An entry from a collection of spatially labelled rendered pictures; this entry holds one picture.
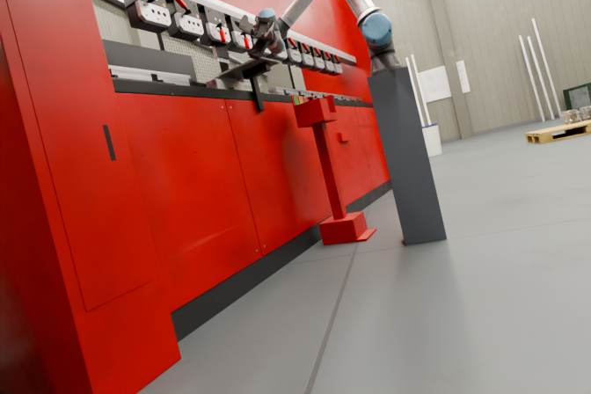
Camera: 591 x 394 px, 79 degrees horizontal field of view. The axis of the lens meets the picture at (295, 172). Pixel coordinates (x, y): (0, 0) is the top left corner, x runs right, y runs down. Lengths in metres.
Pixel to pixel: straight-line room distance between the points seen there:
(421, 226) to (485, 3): 11.35
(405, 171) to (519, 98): 10.86
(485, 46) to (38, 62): 11.95
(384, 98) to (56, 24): 1.21
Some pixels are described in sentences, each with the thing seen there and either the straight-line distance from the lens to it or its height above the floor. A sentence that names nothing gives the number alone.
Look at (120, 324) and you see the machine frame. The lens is 1.08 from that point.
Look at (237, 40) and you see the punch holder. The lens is 2.09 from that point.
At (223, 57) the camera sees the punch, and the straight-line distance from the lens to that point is 2.00.
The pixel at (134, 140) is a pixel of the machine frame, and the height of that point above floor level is 0.67.
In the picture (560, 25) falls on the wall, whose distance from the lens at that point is 13.05.
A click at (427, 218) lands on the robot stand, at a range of 1.69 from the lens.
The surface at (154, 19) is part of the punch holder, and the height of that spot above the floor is 1.18.
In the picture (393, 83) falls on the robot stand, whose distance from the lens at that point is 1.66.
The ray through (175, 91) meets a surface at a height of 0.85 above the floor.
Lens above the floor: 0.48
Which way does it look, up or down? 2 degrees down
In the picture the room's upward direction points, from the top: 13 degrees counter-clockwise
